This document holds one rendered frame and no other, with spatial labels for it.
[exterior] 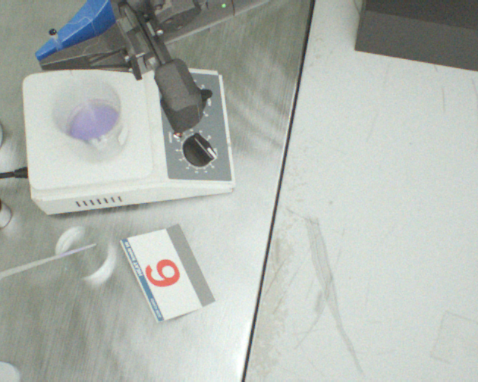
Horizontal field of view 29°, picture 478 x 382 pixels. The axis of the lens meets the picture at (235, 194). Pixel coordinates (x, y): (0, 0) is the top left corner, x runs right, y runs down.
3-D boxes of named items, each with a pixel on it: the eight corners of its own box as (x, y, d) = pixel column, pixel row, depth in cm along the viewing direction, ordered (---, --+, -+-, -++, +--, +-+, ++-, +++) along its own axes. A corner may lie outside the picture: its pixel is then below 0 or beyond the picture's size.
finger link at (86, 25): (105, 4, 77) (95, -32, 71) (123, 40, 76) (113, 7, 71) (28, 37, 76) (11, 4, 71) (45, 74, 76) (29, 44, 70)
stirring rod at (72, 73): (96, 116, 89) (54, 25, 69) (99, 121, 88) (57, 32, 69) (90, 118, 88) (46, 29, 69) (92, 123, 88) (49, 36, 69)
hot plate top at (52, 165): (143, 63, 92) (142, 60, 91) (155, 178, 89) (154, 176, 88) (23, 77, 92) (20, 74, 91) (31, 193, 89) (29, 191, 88)
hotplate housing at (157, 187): (221, 79, 100) (219, 48, 92) (236, 195, 97) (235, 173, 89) (16, 104, 100) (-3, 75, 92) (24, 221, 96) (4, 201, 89)
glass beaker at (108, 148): (120, 96, 91) (107, 62, 83) (143, 154, 89) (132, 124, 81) (52, 122, 90) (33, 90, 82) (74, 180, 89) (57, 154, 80)
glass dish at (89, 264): (107, 285, 94) (104, 281, 92) (54, 277, 95) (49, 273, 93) (116, 233, 96) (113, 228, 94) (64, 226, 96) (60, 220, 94)
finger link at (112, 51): (125, 44, 76) (115, 11, 70) (143, 81, 75) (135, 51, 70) (47, 78, 76) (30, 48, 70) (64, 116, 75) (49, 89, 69)
